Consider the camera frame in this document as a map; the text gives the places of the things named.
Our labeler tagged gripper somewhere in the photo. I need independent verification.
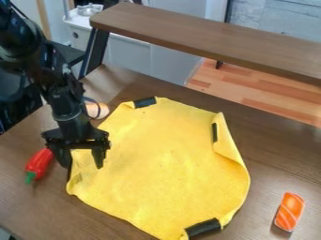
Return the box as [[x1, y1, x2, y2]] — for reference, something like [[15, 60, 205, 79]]
[[39, 112, 112, 182]]

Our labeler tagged yellow cloth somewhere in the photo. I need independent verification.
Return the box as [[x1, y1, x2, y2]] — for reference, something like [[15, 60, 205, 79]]
[[65, 96, 252, 240]]

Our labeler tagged red toy pepper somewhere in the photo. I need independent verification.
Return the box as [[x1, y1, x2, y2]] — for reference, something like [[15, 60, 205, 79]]
[[23, 147, 55, 185]]

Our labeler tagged tan toy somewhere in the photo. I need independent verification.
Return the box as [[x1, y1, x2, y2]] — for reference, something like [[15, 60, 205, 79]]
[[83, 100, 112, 120]]

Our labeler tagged white cabinet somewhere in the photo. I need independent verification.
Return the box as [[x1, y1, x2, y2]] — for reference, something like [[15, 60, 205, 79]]
[[61, 3, 211, 86]]

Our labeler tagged wooden bench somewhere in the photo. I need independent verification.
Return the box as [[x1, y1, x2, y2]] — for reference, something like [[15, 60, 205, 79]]
[[77, 2, 321, 85]]

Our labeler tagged orange toy salmon sushi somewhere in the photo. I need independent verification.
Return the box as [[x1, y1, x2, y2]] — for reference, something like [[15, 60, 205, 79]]
[[273, 191, 308, 233]]

